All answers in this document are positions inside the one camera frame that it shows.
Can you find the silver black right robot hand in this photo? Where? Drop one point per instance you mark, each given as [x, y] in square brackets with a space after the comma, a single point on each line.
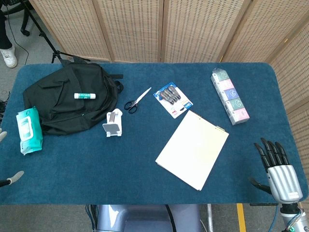
[285, 181]

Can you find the grey-tipped left robot hand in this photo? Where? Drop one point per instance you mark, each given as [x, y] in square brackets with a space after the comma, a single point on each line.
[13, 177]

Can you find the spiral notebook with cream cover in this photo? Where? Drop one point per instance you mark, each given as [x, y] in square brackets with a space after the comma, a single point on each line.
[193, 149]

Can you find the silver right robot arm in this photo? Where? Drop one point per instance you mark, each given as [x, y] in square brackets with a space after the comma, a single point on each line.
[293, 215]

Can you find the green wet wipes pack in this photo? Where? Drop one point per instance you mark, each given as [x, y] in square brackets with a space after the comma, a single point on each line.
[29, 133]

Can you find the white table leg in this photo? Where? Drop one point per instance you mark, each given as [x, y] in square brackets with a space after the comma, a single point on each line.
[209, 217]

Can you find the black backpack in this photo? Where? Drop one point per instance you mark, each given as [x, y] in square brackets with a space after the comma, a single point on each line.
[65, 111]

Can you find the blue table cloth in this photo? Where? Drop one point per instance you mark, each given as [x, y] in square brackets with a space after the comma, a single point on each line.
[96, 164]

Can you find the multicolour tissue pack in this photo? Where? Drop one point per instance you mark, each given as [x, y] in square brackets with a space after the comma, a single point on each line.
[230, 96]

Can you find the green white glue stick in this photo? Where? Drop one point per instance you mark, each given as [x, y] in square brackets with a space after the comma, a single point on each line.
[84, 96]

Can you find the white phone stand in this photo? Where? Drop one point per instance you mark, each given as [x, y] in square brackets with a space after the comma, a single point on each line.
[113, 123]

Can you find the white sneaker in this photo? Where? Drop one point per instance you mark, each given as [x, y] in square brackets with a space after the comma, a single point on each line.
[9, 56]

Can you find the grey robot torso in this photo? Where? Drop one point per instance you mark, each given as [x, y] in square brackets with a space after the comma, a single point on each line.
[144, 218]

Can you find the carded pen pack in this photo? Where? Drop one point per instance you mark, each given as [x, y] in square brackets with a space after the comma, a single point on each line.
[172, 99]

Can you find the black tripod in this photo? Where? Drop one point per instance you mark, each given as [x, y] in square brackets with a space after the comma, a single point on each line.
[47, 41]

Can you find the black trouser leg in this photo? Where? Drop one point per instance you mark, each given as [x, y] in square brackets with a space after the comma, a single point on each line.
[3, 31]

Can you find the black office chair base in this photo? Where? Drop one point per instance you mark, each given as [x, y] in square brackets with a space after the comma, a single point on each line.
[25, 21]

